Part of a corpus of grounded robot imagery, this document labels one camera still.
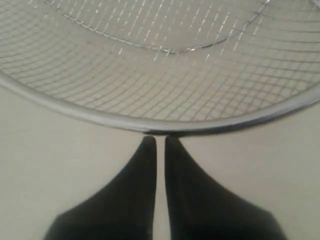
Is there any metal wire mesh basket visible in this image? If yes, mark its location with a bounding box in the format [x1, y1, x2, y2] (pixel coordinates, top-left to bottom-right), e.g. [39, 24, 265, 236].
[0, 0, 320, 134]

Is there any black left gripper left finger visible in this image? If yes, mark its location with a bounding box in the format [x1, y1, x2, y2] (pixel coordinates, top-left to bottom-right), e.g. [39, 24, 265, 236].
[44, 136, 157, 240]

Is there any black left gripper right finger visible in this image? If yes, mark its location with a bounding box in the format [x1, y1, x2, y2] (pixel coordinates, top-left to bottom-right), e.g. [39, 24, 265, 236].
[164, 136, 287, 240]

